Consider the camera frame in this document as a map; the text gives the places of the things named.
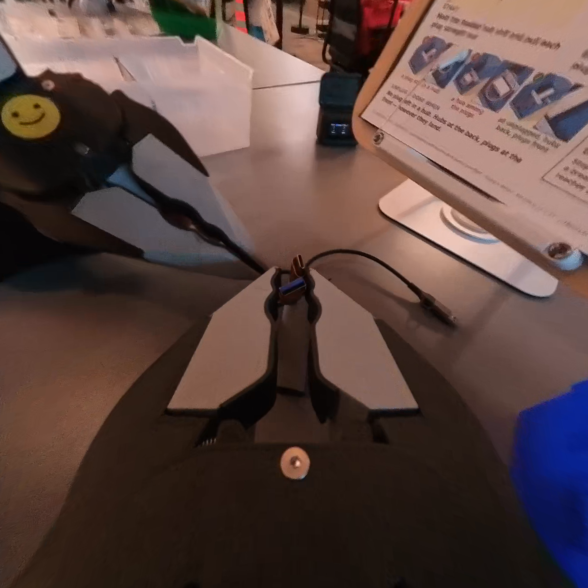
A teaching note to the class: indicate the instruction sheet on board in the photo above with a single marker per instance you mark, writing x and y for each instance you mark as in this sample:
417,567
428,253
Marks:
482,115

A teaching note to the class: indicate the orange traffic cone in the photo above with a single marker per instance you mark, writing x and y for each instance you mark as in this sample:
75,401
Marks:
241,13

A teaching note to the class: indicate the green plastic bin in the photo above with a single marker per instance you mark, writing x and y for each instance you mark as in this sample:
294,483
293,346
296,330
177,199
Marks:
183,18

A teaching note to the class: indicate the white stand base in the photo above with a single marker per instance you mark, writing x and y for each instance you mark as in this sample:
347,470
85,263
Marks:
459,248

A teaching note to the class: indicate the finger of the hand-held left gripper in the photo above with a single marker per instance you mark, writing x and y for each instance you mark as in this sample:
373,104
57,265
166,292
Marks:
138,229
183,174

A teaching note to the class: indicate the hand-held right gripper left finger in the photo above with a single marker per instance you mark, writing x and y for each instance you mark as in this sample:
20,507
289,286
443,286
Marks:
229,358

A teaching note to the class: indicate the small black action camera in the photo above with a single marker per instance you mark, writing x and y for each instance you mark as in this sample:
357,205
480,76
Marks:
340,105

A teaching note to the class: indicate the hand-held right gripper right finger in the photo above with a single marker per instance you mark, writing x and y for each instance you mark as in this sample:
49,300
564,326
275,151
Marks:
363,363

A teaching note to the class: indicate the clear plastic bin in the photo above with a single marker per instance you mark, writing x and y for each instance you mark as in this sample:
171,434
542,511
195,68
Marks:
206,92

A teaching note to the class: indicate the black office chair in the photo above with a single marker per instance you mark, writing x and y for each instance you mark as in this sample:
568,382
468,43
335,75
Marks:
358,32

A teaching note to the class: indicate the blue plastic bin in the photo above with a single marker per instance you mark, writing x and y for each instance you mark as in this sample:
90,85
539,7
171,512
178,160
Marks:
556,482

